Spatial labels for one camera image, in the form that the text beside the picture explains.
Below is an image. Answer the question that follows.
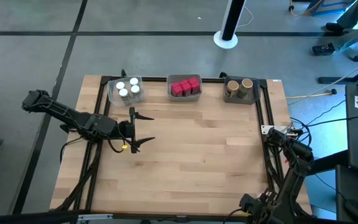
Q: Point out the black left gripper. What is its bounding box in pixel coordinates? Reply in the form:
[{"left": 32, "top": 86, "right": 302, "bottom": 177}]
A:
[{"left": 116, "top": 106, "right": 156, "bottom": 154}]

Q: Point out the tan lid dark label jar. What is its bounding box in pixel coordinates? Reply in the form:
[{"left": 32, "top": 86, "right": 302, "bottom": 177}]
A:
[
  {"left": 226, "top": 80, "right": 240, "bottom": 98},
  {"left": 239, "top": 77, "right": 254, "bottom": 99}
]

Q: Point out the clear plastic bin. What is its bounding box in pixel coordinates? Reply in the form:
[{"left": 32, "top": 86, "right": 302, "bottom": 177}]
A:
[{"left": 106, "top": 75, "right": 146, "bottom": 108}]

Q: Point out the cardboard box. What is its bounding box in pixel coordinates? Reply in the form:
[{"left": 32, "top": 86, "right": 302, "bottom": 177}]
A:
[{"left": 166, "top": 73, "right": 203, "bottom": 102}]

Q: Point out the grey plastic bin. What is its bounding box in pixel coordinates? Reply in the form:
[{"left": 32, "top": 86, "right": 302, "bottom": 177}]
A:
[{"left": 223, "top": 75, "right": 259, "bottom": 105}]

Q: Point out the white black pole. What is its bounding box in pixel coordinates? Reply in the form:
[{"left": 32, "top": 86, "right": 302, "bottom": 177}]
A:
[{"left": 213, "top": 0, "right": 248, "bottom": 50}]

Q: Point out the person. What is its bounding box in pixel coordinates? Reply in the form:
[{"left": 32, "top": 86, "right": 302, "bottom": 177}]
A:
[{"left": 311, "top": 0, "right": 358, "bottom": 57}]

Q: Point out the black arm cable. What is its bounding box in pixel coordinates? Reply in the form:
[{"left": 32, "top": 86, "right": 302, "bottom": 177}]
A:
[
  {"left": 222, "top": 207, "right": 250, "bottom": 224},
  {"left": 106, "top": 136, "right": 129, "bottom": 154}
]

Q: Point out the black aluminium table frame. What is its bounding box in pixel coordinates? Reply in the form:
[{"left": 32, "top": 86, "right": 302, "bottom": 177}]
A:
[{"left": 50, "top": 68, "right": 291, "bottom": 220}]

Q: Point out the silver bracket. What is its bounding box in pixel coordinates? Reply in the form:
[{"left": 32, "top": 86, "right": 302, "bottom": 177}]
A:
[{"left": 76, "top": 213, "right": 114, "bottom": 222}]

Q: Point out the yellow floor cable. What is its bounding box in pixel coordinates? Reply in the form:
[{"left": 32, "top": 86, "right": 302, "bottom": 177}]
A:
[{"left": 285, "top": 89, "right": 337, "bottom": 99}]

